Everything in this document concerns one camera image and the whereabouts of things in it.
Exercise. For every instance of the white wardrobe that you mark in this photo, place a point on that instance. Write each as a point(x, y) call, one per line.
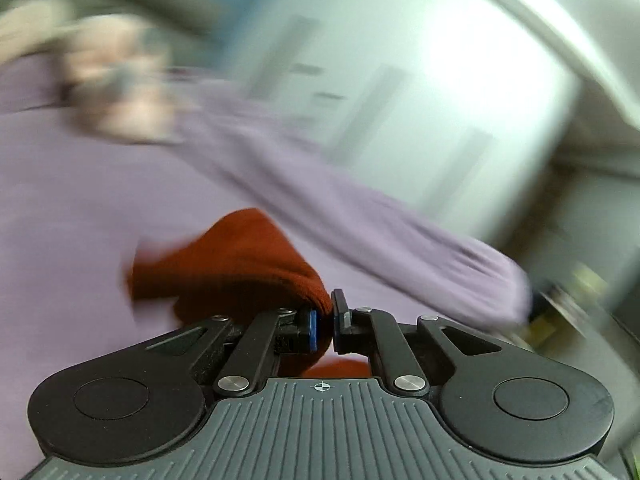
point(400, 75)

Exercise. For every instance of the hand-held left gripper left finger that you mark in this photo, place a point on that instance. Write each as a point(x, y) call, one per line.
point(313, 331)

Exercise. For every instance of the pink plush toy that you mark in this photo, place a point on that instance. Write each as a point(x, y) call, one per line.
point(115, 85)

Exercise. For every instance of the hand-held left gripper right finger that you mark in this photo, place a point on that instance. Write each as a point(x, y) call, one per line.
point(338, 331)

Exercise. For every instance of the purple bed sheet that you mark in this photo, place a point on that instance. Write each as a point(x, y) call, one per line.
point(75, 220)

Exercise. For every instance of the rust red knit garment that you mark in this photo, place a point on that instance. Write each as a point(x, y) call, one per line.
point(235, 270)

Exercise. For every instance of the yellow legged side table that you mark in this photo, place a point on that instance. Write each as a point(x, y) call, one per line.
point(567, 300)

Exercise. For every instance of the purple folded duvet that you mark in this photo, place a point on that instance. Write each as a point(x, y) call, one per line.
point(350, 210)

